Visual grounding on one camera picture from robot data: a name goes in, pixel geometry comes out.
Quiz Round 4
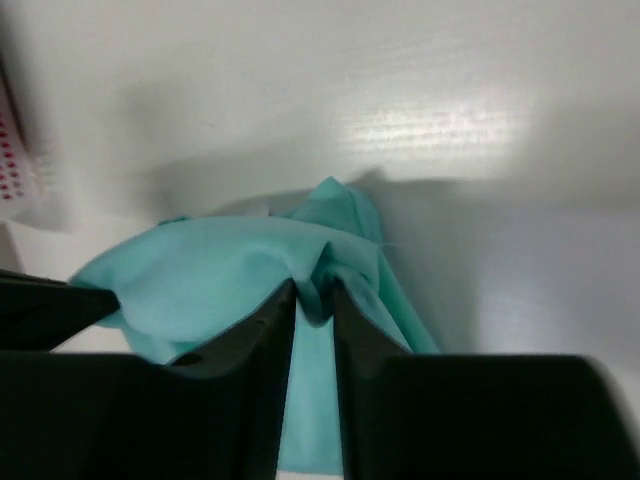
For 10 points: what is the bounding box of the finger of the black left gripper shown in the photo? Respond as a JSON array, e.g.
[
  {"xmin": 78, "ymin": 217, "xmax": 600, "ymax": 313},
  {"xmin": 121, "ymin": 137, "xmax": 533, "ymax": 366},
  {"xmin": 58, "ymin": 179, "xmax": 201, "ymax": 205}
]
[{"xmin": 0, "ymin": 270, "xmax": 120, "ymax": 352}]

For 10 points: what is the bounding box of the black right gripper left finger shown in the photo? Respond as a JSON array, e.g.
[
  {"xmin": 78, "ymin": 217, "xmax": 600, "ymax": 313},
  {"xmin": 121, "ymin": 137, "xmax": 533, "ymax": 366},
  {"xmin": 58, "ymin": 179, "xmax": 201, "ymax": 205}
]
[{"xmin": 1, "ymin": 280, "xmax": 296, "ymax": 479}]

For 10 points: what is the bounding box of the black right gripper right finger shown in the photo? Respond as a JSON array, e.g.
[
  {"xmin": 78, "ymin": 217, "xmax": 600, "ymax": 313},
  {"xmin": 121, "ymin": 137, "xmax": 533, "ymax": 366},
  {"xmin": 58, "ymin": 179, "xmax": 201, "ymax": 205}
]
[{"xmin": 333, "ymin": 285, "xmax": 639, "ymax": 479}]

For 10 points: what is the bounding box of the teal t shirt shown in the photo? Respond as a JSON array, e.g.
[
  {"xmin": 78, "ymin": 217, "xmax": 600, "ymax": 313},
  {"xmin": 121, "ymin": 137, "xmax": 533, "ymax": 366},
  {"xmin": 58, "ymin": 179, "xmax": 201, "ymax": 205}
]
[{"xmin": 71, "ymin": 178, "xmax": 437, "ymax": 475}]

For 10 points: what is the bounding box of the white plastic laundry basket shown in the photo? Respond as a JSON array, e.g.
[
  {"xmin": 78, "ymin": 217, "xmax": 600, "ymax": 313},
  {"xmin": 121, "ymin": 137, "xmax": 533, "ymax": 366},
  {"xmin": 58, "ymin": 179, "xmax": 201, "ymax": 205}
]
[{"xmin": 1, "ymin": 48, "xmax": 69, "ymax": 232}]

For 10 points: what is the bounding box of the red garment in basket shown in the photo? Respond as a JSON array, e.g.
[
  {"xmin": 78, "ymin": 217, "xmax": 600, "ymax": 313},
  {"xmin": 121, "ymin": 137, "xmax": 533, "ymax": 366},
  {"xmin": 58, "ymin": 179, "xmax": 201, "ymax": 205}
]
[{"xmin": 1, "ymin": 113, "xmax": 25, "ymax": 202}]

